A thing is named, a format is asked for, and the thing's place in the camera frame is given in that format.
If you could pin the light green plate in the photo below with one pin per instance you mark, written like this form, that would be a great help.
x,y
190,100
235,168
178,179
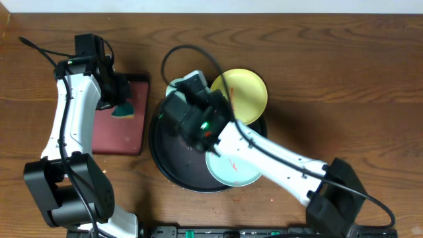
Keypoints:
x,y
172,86
231,170

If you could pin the green sponge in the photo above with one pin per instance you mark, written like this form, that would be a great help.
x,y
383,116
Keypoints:
x,y
125,110

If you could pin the yellow plate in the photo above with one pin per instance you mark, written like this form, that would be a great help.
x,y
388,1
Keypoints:
x,y
248,93

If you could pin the round black serving tray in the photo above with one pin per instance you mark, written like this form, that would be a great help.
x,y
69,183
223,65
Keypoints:
x,y
181,164

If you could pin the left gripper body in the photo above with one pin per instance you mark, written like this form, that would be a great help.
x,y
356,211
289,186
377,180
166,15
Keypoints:
x,y
122,91

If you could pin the rectangular black red tray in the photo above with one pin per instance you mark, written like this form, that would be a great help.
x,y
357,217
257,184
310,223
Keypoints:
x,y
123,136

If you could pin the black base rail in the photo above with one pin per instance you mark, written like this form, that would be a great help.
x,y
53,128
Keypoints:
x,y
201,232

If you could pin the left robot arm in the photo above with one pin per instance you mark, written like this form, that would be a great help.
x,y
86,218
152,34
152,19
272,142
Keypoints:
x,y
68,187

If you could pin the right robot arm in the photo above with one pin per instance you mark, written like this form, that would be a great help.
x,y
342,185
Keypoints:
x,y
332,193

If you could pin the light green plate front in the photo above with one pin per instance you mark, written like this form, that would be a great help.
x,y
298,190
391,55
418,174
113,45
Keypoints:
x,y
231,170

